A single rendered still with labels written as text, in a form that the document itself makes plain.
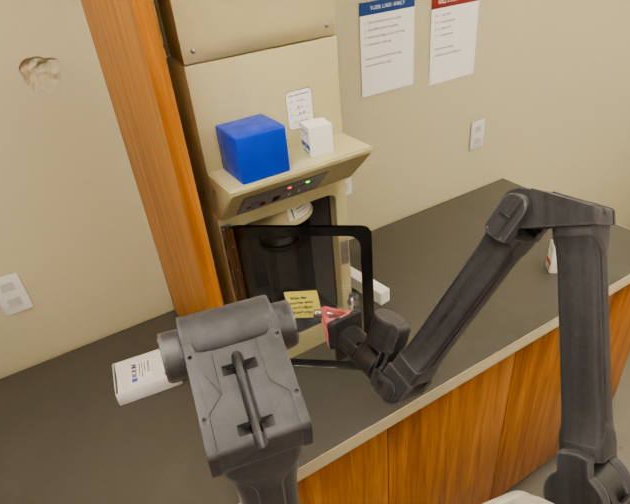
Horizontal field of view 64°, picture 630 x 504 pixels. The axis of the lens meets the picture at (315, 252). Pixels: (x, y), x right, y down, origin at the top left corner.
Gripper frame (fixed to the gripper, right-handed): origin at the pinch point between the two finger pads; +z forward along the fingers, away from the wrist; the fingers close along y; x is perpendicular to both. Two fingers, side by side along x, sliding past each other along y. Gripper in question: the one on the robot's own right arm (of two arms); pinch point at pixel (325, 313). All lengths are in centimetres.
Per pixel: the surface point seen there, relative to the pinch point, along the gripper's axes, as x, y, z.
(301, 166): -1.9, 30.9, 7.5
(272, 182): 5.2, 30.2, 6.4
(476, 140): -107, -6, 60
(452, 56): -92, 28, 60
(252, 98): 1.8, 42.8, 17.9
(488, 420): -47, -59, -10
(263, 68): -1, 48, 18
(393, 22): -67, 42, 61
